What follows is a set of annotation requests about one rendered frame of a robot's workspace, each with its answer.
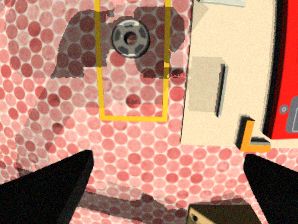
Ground black and white wheel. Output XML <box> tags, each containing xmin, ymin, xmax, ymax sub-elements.
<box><xmin>112</xmin><ymin>19</ymin><xmax>150</xmax><ymax>59</ymax></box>

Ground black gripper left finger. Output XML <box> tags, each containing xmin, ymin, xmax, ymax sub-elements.
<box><xmin>0</xmin><ymin>149</ymin><xmax>94</xmax><ymax>224</ymax></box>

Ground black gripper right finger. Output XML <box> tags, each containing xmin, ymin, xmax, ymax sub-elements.
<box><xmin>243</xmin><ymin>153</ymin><xmax>298</xmax><ymax>224</ymax></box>

